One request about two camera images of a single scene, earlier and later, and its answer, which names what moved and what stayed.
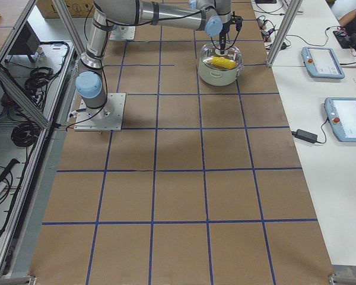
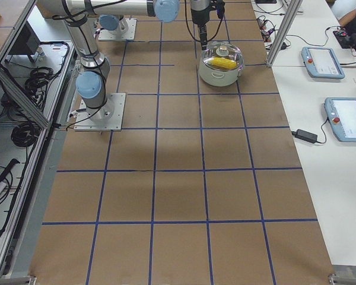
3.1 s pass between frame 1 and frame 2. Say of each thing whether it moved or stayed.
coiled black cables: stayed
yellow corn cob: stayed
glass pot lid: stayed
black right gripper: moved
